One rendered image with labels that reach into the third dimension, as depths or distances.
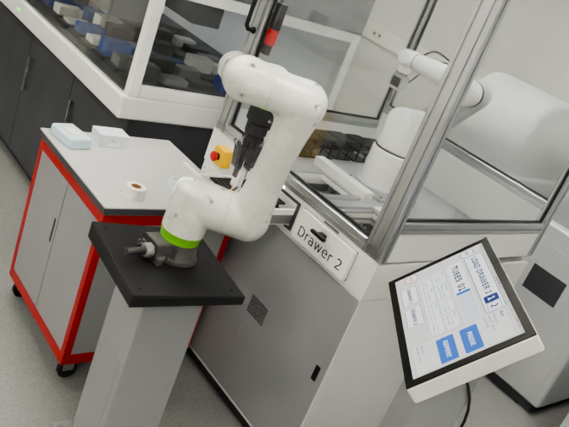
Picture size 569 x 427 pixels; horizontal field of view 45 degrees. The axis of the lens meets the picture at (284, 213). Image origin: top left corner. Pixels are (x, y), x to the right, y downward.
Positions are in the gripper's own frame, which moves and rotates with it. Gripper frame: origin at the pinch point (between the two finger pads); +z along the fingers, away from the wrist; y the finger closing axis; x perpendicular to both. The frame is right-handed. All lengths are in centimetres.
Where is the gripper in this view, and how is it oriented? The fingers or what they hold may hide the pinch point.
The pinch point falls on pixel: (238, 177)
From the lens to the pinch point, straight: 236.2
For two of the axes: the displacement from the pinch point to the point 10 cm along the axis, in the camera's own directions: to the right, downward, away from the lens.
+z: -3.5, 8.6, 3.6
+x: 5.7, 5.0, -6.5
